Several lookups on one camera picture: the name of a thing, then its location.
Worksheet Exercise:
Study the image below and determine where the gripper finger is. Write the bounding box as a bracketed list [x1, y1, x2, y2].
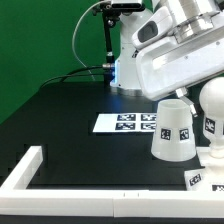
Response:
[175, 87, 197, 117]

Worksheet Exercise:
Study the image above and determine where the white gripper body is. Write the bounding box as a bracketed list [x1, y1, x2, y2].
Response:
[132, 6, 224, 100]

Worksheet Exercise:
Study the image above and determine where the white light bulb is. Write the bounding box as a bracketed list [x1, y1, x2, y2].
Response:
[199, 77, 224, 150]

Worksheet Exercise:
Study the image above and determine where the white lamp shade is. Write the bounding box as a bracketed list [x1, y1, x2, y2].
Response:
[151, 99, 196, 162]

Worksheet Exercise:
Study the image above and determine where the white lamp base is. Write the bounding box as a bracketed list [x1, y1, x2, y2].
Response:
[184, 147, 224, 192]

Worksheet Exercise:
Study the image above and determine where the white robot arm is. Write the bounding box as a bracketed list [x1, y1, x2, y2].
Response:
[110, 0, 224, 106]

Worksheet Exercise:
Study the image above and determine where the white marker sheet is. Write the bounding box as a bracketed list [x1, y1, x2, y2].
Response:
[93, 113, 156, 133]

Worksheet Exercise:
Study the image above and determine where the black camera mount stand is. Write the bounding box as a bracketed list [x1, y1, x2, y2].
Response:
[93, 0, 145, 85]

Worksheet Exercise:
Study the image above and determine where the grey cable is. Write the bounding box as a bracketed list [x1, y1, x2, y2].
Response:
[71, 0, 111, 69]

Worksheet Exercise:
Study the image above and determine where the black cable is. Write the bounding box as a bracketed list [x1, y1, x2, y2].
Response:
[40, 65, 111, 89]

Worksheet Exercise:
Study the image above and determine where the white frame wall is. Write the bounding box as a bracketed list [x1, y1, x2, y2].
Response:
[0, 146, 224, 218]

